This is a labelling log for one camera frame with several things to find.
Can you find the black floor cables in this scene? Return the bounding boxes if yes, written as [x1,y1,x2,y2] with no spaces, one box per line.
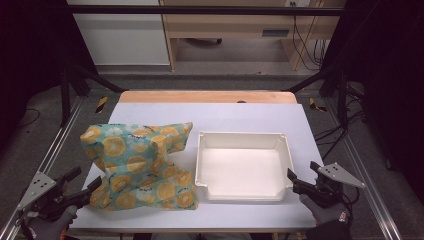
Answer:
[313,109,367,161]

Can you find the black metal stand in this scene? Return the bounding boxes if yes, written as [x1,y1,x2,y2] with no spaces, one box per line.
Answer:
[59,63,129,128]
[283,64,350,129]

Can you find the person's right hand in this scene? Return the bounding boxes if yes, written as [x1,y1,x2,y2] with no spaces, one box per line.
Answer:
[298,193,351,226]

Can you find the wooden table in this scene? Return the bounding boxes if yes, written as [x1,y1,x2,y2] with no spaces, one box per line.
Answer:
[118,90,298,105]

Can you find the white plastic tray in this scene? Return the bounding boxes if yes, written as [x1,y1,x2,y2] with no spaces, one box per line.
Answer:
[194,131,296,203]

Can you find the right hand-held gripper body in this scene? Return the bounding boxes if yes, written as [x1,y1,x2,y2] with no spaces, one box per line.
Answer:
[314,162,367,209]

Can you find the black horizontal frame bar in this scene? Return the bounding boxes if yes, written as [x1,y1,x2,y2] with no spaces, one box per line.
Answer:
[68,4,344,17]

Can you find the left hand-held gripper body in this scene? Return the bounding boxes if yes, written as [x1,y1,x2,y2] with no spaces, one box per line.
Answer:
[17,170,79,223]

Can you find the aluminium floor rail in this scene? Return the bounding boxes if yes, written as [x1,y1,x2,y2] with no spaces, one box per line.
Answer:
[0,96,85,240]
[324,98,403,240]

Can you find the person's left hand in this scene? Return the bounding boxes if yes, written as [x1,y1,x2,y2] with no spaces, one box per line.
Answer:
[20,205,78,240]

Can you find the white cabinet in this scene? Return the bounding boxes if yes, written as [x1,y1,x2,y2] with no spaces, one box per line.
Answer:
[66,0,171,67]

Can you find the light wooden desk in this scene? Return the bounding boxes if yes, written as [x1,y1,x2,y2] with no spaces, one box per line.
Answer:
[159,0,346,72]

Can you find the thin black floor cable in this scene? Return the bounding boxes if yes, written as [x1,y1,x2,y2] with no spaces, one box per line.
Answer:
[18,108,42,129]

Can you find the white wall socket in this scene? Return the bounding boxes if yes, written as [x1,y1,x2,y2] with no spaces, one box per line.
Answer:
[284,0,312,8]

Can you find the yellow black tape piece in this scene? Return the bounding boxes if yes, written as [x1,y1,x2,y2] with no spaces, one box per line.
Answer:
[308,97,328,113]
[95,96,109,114]

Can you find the bundle of hanging black cables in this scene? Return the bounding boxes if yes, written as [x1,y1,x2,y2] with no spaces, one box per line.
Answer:
[290,1,332,72]

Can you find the teal orange-print cloth bag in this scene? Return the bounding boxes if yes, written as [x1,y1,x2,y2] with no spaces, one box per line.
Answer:
[79,121,200,212]

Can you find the black curtain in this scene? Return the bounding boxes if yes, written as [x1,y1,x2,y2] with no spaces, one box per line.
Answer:
[0,0,98,148]
[321,0,424,196]

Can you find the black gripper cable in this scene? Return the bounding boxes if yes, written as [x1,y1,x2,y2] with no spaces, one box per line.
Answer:
[342,187,362,216]
[19,214,36,240]

